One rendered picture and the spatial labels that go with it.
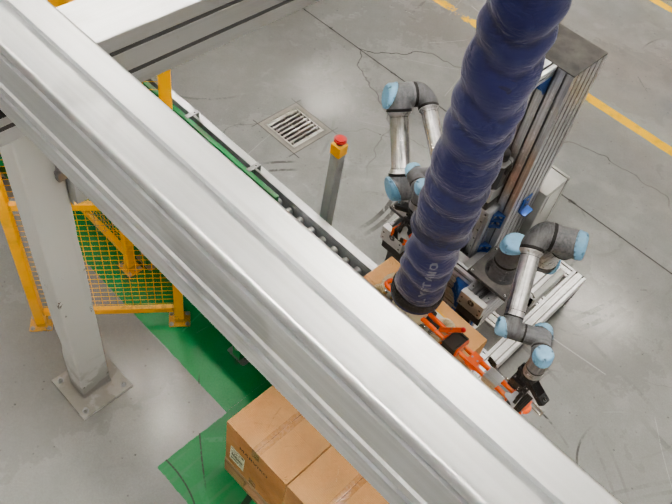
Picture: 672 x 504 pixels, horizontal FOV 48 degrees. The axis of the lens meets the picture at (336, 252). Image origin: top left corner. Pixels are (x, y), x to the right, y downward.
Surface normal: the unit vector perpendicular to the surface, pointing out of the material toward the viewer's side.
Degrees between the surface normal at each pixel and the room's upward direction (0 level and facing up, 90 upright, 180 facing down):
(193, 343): 0
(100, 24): 0
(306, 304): 0
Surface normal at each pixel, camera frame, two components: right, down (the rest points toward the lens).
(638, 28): 0.13, -0.61
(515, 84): 0.19, 0.64
